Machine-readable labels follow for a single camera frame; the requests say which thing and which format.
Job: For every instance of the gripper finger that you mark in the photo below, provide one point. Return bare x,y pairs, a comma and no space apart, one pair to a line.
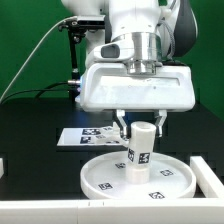
125,131
160,118

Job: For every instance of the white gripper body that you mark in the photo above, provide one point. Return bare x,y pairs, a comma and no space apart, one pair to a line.
107,86

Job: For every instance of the white round table top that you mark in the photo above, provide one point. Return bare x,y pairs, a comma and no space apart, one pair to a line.
104,177

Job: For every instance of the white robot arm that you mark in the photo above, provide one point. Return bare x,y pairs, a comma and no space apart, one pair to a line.
159,33

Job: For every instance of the white cross-shaped table base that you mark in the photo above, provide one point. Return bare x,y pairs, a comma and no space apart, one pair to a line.
110,135

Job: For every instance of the white marker sheet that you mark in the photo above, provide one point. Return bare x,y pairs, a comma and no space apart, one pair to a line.
79,137

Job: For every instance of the white L-shaped border fence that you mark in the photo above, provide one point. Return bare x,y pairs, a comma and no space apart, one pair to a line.
206,210

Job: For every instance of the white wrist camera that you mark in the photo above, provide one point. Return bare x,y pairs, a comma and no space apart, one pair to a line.
119,51

